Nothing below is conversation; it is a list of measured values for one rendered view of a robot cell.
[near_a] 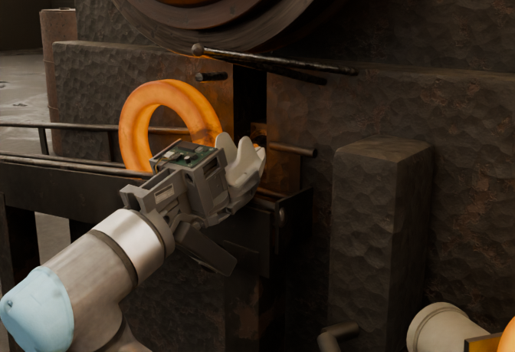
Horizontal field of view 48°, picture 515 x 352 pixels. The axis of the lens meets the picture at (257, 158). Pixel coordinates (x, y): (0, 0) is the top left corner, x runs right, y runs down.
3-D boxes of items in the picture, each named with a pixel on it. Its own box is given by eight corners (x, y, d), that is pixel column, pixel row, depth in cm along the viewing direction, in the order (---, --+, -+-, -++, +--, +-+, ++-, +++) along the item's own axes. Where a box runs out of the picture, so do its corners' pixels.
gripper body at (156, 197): (229, 145, 64) (152, 204, 57) (245, 207, 69) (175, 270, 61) (182, 135, 69) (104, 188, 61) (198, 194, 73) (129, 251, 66)
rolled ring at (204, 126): (139, 54, 80) (155, 52, 83) (103, 156, 89) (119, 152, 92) (231, 133, 73) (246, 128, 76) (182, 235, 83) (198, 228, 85)
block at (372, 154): (366, 309, 75) (376, 129, 69) (424, 330, 70) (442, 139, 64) (322, 347, 67) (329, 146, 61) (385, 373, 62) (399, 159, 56)
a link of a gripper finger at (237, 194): (267, 172, 70) (221, 212, 64) (270, 182, 70) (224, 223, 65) (237, 165, 73) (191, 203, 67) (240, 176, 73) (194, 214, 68)
